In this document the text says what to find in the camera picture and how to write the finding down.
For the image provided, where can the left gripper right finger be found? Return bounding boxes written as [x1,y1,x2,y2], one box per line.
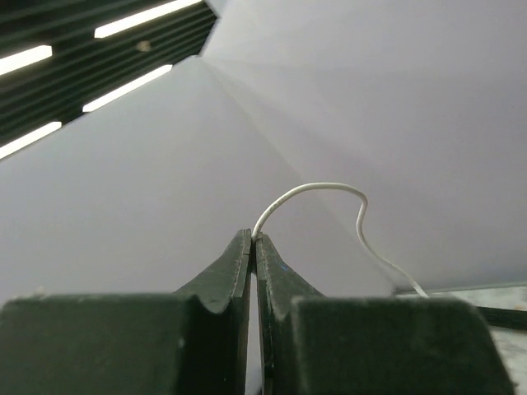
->
[254,234,323,394]

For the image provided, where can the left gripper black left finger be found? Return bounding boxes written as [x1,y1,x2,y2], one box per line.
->
[175,230,252,394]

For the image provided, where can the single white cable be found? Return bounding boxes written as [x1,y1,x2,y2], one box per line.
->
[251,182,429,300]

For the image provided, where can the ceiling light panels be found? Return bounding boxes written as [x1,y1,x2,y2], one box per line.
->
[1,1,219,158]

